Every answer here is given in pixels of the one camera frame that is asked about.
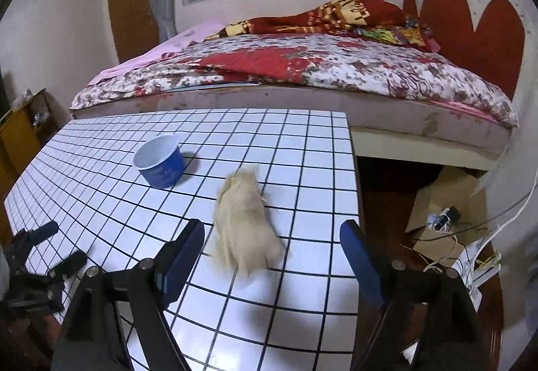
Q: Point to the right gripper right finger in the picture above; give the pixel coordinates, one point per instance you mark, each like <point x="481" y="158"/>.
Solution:
<point x="369" y="266"/>

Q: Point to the cardboard box on floor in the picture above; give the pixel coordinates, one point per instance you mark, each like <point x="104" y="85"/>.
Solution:
<point x="447" y="215"/>

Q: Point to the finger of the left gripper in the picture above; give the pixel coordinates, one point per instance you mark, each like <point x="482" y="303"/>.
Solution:
<point x="25" y="240"/>
<point x="68" y="267"/>

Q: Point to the wooden side cabinet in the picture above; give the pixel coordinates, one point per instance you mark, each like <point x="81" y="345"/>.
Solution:
<point x="24" y="132"/>

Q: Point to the bed with floral mattress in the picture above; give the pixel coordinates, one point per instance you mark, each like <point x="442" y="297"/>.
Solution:
<point x="379" y="87"/>

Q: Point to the beige tissue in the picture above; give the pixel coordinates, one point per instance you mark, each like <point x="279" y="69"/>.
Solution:
<point x="246" y="240"/>

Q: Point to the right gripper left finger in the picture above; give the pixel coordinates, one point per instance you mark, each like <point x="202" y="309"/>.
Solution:
<point x="174" y="262"/>

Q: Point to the white checkered tablecloth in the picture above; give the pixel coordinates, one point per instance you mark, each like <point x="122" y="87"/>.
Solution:
<point x="122" y="186"/>

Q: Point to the blue paper bowl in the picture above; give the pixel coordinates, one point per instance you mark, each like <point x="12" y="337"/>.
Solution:
<point x="160" y="161"/>

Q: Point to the white router with antennas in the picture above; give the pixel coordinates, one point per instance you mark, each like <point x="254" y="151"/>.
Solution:
<point x="476" y="268"/>

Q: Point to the pink sheet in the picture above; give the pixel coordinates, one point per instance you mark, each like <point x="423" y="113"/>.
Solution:
<point x="179" y="42"/>

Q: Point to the red heart headboard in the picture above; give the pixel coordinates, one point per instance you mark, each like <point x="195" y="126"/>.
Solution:
<point x="493" y="48"/>

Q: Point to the red patterned blanket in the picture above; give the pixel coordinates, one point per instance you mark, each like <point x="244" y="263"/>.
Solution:
<point x="376" y="20"/>

